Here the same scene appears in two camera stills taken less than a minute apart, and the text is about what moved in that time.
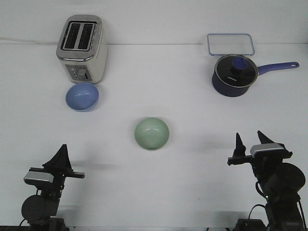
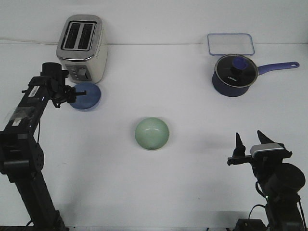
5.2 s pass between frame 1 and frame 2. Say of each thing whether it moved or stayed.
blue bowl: stayed
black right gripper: stayed
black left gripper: moved
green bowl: stayed
